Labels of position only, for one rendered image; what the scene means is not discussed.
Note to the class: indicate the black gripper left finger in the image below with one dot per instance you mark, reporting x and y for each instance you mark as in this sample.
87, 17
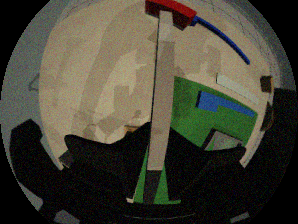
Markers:
124, 158

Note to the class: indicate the green flat mat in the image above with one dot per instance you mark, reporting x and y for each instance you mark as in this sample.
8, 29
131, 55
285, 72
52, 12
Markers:
195, 124

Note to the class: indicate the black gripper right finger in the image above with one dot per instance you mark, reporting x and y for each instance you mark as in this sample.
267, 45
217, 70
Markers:
185, 163

